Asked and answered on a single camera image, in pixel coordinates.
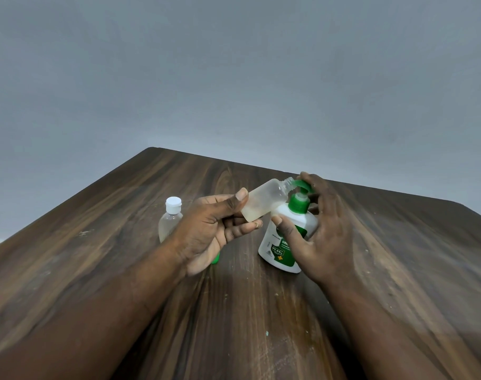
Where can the person's right hand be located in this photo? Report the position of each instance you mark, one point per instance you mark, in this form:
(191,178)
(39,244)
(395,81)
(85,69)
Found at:
(323,241)

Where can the person's left hand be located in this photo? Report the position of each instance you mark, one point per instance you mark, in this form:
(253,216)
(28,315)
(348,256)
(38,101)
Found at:
(202,229)

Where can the person's right thumb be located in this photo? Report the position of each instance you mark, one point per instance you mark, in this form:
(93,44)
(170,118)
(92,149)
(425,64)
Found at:
(288,233)

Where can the person's left thumb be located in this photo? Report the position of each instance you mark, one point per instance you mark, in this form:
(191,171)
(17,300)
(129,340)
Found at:
(228,201)

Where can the white green pump bottle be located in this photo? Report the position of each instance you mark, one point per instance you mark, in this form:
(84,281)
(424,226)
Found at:
(299,219)

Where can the small translucent bottle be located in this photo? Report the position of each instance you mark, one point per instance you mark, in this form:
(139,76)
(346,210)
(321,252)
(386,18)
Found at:
(264,199)

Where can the person's right forearm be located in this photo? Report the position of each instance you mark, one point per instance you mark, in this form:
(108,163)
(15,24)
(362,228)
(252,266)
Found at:
(383,336)

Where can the person's left forearm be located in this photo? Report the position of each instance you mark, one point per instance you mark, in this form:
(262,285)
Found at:
(86,312)

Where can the green bottle cap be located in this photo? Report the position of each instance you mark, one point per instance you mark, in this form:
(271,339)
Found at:
(216,258)

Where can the clear bottle with white cap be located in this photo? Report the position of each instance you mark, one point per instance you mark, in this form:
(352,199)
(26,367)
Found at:
(169,223)

